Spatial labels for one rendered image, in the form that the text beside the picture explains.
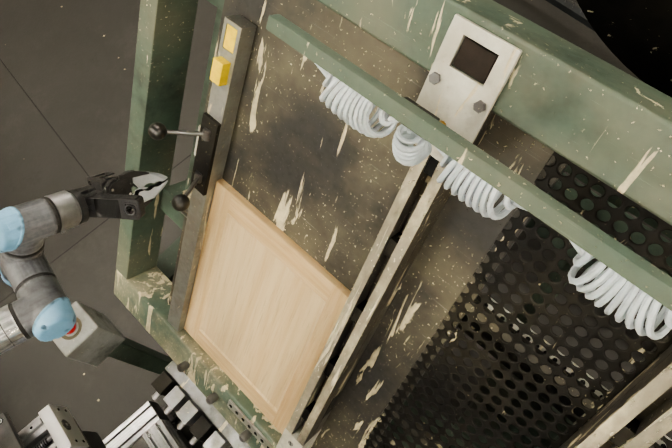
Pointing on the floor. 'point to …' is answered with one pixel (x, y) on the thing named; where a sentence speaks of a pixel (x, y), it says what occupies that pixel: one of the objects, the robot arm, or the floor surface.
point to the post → (141, 356)
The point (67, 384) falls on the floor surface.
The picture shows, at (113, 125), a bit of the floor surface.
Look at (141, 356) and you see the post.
